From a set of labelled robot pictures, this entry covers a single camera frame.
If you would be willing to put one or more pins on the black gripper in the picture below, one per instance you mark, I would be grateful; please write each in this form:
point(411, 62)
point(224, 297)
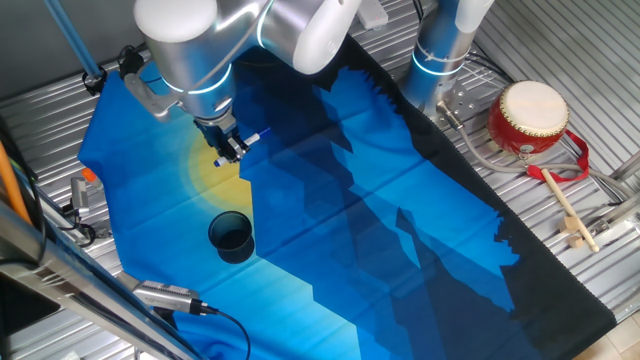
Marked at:
point(217, 132)

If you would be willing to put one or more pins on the white pen with blue cap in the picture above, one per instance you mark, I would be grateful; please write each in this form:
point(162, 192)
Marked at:
point(257, 136)

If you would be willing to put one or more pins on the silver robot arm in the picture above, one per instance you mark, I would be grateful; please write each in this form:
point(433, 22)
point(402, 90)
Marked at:
point(200, 55)

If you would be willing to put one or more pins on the dark blue cup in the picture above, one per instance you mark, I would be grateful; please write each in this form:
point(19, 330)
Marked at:
point(231, 240)

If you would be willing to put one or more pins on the blue mountain print cloth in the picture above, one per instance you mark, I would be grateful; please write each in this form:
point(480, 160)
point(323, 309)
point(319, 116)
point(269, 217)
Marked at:
point(350, 200)

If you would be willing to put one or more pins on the black pole clamp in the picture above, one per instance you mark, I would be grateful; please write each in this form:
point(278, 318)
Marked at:
point(94, 80)

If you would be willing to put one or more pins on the blue pole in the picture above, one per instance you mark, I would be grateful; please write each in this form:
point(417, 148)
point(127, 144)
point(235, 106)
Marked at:
point(75, 42)

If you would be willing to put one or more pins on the white power strip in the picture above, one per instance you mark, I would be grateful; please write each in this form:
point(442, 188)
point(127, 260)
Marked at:
point(372, 12)

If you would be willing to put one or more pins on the orange pole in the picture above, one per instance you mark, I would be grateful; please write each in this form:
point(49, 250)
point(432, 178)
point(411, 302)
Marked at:
point(11, 185)

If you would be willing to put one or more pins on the red drum with white skin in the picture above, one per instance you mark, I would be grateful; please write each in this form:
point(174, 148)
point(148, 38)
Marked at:
point(527, 120)

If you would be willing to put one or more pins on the wooden drumstick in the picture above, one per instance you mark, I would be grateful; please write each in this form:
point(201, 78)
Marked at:
point(567, 205)

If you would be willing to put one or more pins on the small wooden block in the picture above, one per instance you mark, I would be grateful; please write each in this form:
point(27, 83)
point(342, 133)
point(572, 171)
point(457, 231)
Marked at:
point(568, 225)
point(576, 242)

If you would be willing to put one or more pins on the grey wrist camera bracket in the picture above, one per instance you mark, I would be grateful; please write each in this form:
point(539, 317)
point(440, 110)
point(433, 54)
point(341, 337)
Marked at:
point(150, 100)

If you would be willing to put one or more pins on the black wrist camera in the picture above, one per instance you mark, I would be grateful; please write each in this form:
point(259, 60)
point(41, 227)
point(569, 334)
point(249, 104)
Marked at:
point(131, 60)

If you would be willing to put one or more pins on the small grey camera orange button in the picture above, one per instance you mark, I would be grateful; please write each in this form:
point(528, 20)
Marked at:
point(79, 192)

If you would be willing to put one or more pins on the silver camera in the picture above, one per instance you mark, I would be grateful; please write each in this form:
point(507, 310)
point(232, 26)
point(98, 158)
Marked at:
point(165, 296)

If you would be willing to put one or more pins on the aluminium frame bar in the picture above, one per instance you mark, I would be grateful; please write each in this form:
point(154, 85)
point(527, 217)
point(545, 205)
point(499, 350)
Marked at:
point(75, 292)
point(617, 212)

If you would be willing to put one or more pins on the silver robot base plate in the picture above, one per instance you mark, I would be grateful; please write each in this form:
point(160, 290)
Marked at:
point(462, 102)

